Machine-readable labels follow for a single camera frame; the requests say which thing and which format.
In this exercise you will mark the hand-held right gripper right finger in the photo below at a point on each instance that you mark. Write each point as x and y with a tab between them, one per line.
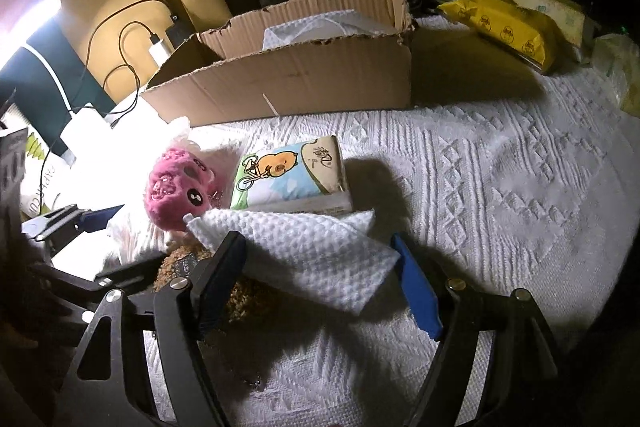
419	292

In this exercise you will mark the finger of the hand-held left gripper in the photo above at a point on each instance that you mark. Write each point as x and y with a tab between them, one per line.
127	269
100	213

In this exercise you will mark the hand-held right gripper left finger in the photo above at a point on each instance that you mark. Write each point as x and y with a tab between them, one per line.
220	287

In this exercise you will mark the brown plush toy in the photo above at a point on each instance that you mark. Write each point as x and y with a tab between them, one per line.
250	297

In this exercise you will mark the clear plastic packet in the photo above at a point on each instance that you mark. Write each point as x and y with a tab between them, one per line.
131	233

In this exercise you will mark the pink plush toy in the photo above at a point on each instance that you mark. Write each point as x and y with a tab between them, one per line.
175	192

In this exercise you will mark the white waffle cloth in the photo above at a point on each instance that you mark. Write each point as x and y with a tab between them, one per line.
310	252

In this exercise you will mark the cartoon chick tissue packet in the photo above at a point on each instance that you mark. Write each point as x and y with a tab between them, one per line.
295	172

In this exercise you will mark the cardboard box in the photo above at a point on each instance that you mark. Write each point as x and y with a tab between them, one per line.
300	82

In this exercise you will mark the tree print pillow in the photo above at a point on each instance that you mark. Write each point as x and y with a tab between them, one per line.
47	177

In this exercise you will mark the white charger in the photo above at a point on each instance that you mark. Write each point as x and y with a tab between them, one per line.
161	52

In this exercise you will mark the black power adapter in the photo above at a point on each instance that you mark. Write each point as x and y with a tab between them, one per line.
179	29

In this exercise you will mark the white folded cloth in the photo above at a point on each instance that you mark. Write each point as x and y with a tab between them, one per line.
325	27

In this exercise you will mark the yellow wipes packet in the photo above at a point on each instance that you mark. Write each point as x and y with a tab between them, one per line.
505	24

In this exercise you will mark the clear crumpled plastic bag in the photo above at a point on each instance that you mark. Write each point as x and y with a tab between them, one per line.
617	67

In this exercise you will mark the beige tissue pack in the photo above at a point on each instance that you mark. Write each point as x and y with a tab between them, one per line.
547	12

